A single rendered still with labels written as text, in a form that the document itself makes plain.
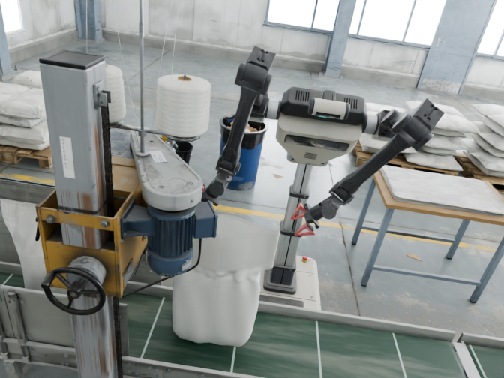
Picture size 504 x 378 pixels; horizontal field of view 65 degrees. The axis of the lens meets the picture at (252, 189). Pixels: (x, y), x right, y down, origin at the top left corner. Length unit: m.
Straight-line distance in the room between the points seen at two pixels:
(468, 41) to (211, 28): 5.54
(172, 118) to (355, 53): 8.57
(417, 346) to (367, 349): 0.29
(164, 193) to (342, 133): 0.97
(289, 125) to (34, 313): 1.38
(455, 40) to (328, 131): 8.35
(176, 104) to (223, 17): 8.35
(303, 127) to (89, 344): 1.22
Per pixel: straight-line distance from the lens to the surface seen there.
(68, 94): 1.09
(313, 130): 1.84
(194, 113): 1.22
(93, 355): 1.67
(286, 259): 2.45
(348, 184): 1.53
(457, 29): 10.04
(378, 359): 2.26
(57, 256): 1.38
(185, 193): 1.17
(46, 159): 4.35
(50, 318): 2.01
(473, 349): 2.59
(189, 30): 9.70
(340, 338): 2.27
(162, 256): 1.33
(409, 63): 9.95
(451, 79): 10.26
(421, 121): 1.39
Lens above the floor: 2.02
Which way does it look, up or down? 30 degrees down
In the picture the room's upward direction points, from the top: 8 degrees clockwise
